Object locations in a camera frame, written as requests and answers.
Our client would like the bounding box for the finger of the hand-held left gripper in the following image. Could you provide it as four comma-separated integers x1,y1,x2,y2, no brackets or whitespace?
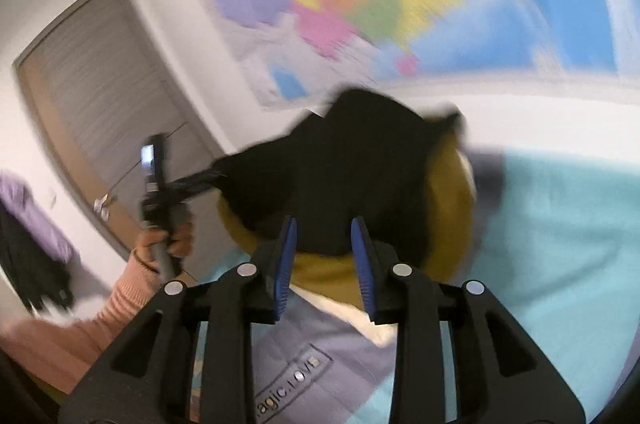
170,168,228,201

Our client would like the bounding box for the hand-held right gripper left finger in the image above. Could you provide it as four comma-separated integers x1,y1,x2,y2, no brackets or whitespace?
59,215,299,424

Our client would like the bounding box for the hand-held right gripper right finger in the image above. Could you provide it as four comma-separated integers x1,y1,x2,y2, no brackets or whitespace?
350,216,587,424

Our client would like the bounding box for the black jacket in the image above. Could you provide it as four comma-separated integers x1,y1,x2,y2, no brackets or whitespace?
210,89,468,257

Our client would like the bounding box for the person's left forearm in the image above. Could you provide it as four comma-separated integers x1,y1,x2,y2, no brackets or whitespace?
0,254,166,395

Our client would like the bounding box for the person's left hand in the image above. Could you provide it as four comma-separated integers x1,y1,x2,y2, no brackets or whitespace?
132,209,196,275

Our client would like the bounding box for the beige cloth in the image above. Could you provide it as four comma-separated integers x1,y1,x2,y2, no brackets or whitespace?
295,289,401,347

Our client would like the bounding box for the lilac garment with label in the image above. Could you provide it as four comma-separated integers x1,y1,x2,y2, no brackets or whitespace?
190,264,401,424

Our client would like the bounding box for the mustard yellow garment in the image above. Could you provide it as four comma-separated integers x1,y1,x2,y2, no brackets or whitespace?
215,139,476,310

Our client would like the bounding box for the grey wooden door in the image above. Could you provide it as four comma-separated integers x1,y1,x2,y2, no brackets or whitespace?
15,0,236,275

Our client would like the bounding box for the purple hanging garment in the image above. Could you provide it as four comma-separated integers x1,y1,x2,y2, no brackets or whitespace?
0,171,81,265

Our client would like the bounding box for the dark hanging garment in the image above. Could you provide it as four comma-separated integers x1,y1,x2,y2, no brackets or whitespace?
0,204,76,315

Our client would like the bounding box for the patterned teal bed sheet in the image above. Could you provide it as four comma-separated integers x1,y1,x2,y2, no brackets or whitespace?
360,144,640,424

